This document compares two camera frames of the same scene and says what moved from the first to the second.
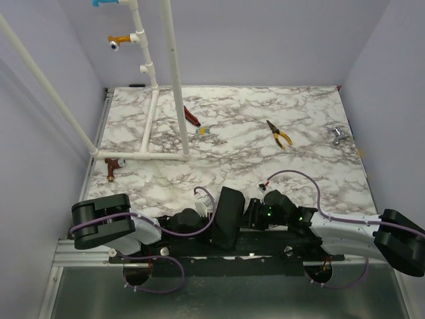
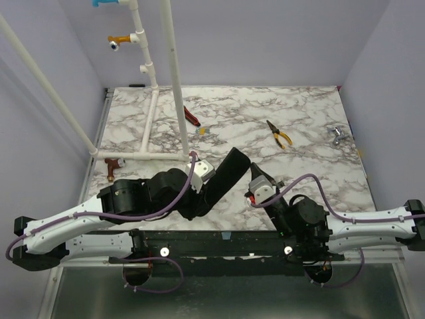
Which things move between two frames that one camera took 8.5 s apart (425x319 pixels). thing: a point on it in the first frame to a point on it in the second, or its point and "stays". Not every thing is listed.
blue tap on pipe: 95,2 stays
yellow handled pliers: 276,132 stays
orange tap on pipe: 114,41 stays
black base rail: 234,255 stays
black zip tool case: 229,216 to 231,169
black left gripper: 206,220 to 198,205
